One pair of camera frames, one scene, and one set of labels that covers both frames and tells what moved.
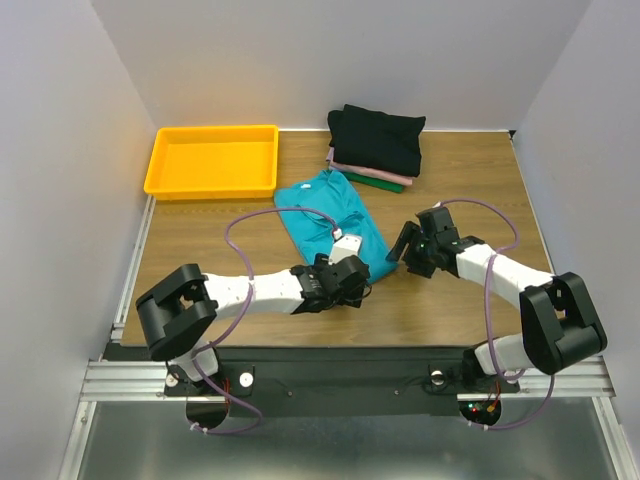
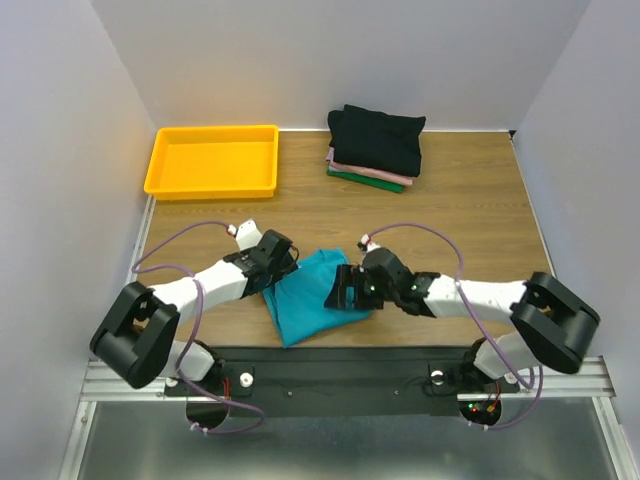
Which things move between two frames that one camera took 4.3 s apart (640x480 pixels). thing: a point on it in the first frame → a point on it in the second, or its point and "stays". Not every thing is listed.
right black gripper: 415,251 → 351,288
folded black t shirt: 384,141 stays
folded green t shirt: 375,182 stays
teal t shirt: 334,195 → 297,301
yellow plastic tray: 214,162 stays
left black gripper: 353,299 → 287,266
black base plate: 325,381 stays
